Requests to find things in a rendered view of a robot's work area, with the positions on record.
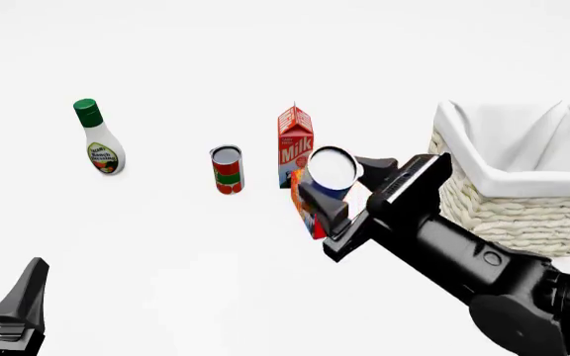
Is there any orange printed food box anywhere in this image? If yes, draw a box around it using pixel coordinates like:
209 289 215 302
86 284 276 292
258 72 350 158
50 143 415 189
289 166 329 241

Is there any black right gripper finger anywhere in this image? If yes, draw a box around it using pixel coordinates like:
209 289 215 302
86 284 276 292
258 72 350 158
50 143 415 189
298 181 351 239
354 154 399 189

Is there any red milk carton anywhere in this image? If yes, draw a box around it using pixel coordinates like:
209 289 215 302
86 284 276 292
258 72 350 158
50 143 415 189
277 101 315 190

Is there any woven basket with white lining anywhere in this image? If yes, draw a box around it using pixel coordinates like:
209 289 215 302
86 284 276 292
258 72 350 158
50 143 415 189
427 99 570 258

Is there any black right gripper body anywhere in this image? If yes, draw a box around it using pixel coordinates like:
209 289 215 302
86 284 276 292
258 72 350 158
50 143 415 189
322 151 453 264

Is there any tomato sauce can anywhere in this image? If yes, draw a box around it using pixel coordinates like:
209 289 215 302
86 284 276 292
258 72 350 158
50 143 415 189
209 143 245 196

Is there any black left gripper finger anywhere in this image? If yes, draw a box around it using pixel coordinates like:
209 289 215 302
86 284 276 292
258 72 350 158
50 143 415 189
0 256 50 335

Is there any alphabet soup can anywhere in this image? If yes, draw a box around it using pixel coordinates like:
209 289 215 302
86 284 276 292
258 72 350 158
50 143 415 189
304 145 364 202

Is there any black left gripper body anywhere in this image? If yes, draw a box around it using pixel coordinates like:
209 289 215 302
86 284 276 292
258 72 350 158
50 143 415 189
0 327 47 356

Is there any white ranch dressing bottle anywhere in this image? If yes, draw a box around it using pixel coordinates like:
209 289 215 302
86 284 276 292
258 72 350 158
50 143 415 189
72 98 127 176

